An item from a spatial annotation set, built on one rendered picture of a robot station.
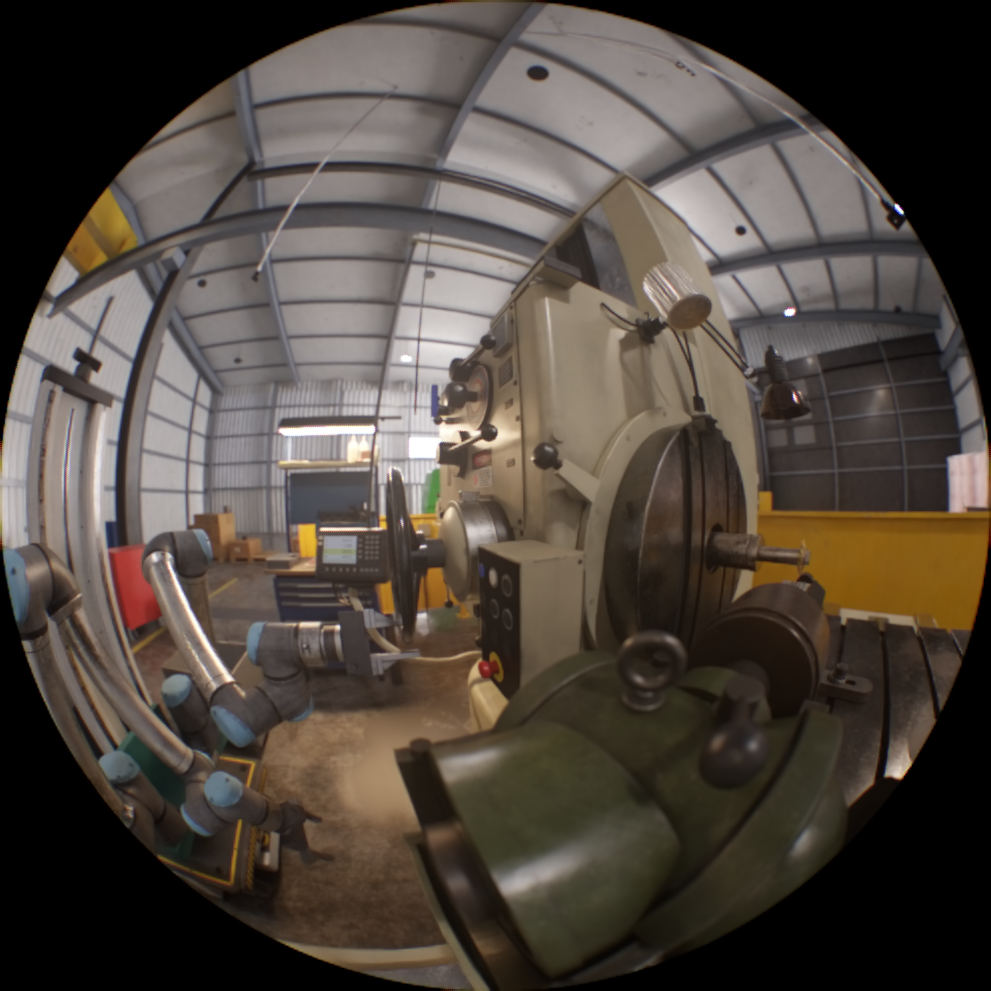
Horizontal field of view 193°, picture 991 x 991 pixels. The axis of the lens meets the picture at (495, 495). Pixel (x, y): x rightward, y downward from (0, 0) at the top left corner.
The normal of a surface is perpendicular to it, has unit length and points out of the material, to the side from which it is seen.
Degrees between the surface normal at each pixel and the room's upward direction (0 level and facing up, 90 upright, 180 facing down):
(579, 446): 90
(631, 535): 77
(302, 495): 90
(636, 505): 69
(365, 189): 169
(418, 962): 0
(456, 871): 14
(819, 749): 1
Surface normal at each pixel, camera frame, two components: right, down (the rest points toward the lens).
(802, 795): -0.30, -0.95
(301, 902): -0.03, -1.00
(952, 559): -0.91, 0.02
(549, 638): 0.40, -0.01
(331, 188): 0.10, 0.98
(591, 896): 0.23, -0.78
